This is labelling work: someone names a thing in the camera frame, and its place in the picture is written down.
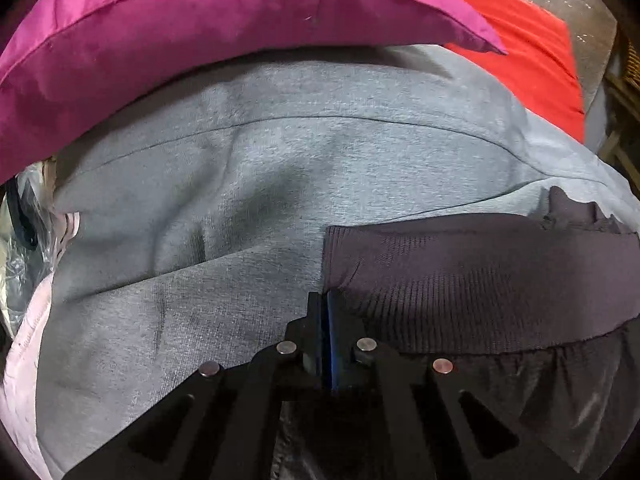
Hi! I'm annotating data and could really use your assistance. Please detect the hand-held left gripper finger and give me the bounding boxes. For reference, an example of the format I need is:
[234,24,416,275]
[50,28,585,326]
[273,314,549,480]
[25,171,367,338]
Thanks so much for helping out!
[327,293,592,480]
[62,292,331,480]

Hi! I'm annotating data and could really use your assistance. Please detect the black jacket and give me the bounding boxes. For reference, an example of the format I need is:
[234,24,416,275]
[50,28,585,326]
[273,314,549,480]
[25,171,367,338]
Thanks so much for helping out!
[272,186,640,480]

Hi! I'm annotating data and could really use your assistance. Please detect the grey blanket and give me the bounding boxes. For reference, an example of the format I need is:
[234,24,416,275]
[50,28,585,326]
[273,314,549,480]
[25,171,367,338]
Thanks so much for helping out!
[35,44,640,480]

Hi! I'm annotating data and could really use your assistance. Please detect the light pink cloth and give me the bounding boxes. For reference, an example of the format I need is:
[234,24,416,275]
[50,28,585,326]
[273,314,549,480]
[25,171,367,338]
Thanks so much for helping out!
[0,212,81,480]

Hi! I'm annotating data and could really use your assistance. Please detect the clear plastic bag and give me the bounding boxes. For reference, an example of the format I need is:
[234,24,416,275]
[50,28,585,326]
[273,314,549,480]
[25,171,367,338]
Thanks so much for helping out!
[0,157,71,341]

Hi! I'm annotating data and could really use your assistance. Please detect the red fabric garment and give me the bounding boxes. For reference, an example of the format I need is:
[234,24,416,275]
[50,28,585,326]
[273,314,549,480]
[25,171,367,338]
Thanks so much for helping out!
[422,0,587,143]

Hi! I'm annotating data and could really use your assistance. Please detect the magenta fabric garment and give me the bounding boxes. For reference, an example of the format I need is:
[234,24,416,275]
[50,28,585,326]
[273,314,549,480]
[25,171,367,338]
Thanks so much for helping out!
[0,0,508,186]

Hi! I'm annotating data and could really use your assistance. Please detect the wooden shelf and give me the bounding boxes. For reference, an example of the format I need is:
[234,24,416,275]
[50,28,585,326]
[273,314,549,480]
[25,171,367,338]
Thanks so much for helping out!
[597,30,640,176]

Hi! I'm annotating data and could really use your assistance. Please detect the silver foil insulation mat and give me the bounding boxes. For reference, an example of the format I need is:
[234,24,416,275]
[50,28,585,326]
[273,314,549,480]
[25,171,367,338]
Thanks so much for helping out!
[445,0,618,111]

